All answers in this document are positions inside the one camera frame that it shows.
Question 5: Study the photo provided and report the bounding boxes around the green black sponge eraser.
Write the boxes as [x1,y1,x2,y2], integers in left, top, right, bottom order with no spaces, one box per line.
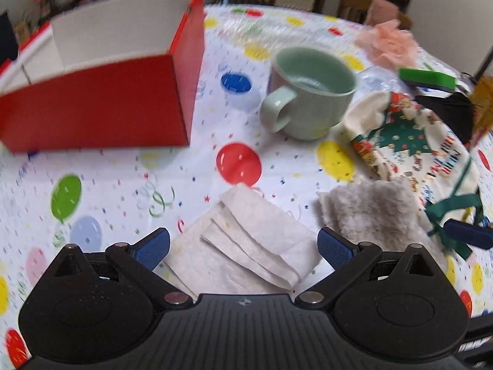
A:
[398,68,456,93]

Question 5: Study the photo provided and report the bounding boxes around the pale green ceramic mug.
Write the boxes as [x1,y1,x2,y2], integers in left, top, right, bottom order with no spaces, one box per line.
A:
[259,47,357,141]

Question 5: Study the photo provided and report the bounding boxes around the white paper napkin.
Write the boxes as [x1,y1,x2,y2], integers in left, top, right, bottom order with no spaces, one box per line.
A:
[165,184,321,297]

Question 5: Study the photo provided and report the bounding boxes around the orange tea plastic bottle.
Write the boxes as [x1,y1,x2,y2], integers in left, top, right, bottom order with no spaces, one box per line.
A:
[470,75,493,145]

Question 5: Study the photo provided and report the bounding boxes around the black face mask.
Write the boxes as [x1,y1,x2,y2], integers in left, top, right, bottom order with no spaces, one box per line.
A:
[415,92,474,147]

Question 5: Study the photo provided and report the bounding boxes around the red cardboard box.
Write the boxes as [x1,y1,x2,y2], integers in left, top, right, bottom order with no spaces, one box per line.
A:
[1,0,205,153]

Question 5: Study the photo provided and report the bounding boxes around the wooden chair with pink cloth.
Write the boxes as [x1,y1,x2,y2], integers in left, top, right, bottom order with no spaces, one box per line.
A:
[337,0,413,30]

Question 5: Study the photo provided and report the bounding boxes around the fluffy white towel cloth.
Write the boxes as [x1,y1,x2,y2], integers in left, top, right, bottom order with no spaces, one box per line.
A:
[318,179,443,257]

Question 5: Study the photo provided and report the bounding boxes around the clear plastic zip bag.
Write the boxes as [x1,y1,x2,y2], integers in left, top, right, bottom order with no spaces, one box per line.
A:
[357,66,407,94]

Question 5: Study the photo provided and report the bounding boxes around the christmas print fabric bag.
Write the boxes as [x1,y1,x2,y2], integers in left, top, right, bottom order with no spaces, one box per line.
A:
[341,91,482,260]

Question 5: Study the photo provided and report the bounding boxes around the pink mesh bath puff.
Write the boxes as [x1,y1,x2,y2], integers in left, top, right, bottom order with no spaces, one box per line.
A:
[354,19,419,70]

